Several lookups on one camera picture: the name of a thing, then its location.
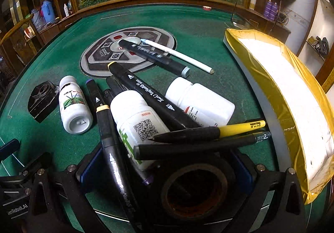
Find black gel pen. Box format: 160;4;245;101
133;131;271;161

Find black marker grey cap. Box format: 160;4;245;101
119;39;190;78

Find white slim pen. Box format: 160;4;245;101
141;39;215;74

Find black marker tan band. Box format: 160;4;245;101
86;79;142;232

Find blue water jug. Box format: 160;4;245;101
41;0;56;24

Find yellow black pen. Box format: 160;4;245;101
148;120;267;143

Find white bottle red label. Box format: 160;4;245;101
165;77;235;127

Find gold lined white tray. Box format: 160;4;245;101
224;29;333;204

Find black tape roll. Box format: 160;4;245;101
143;149;253;232

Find eyeglasses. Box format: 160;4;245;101
224;0;257;30

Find white bottle QR label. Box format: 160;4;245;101
110;90;169;171

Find white bottle green plant label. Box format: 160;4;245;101
59;75;93;134

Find purple bottles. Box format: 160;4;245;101
264;0;278;21

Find black marker yellow ends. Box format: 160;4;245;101
108;61;200;131

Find round table control panel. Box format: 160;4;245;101
80;26;177;78

